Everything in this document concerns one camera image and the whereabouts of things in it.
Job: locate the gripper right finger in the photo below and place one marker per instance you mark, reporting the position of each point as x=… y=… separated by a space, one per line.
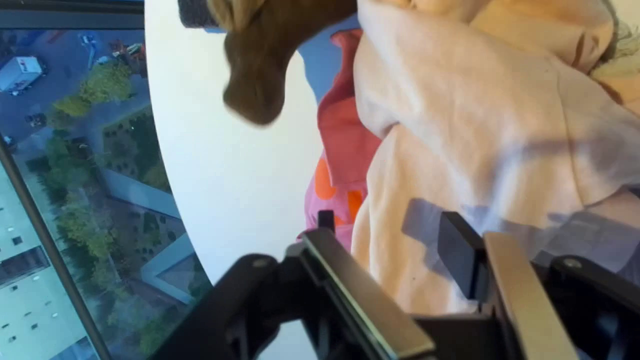
x=520 y=290

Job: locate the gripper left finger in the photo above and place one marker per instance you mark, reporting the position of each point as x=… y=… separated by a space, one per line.
x=320 y=280

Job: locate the white basket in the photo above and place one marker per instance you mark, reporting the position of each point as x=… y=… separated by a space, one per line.
x=230 y=175

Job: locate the brown moose plush toy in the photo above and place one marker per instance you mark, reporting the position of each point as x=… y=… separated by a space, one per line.
x=260 y=65

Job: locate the pink and orange cloth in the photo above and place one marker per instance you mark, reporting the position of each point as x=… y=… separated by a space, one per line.
x=345 y=140

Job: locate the cream cloth garment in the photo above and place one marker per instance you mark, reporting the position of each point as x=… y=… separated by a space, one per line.
x=475 y=125

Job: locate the blue cloth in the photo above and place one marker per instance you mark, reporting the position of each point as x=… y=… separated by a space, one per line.
x=320 y=65

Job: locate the window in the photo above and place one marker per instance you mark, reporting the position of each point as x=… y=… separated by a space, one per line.
x=75 y=175

